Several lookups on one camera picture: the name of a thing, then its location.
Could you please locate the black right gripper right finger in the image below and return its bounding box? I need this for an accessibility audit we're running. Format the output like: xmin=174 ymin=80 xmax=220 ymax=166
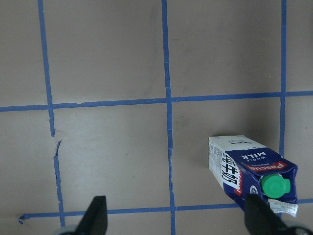
xmin=244 ymin=194 xmax=313 ymax=235

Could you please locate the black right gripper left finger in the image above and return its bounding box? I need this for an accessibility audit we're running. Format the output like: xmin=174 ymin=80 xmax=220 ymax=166
xmin=74 ymin=196 xmax=108 ymax=235

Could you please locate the blue white milk carton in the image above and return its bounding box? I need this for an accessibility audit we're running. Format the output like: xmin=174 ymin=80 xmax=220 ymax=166
xmin=208 ymin=135 xmax=298 ymax=217

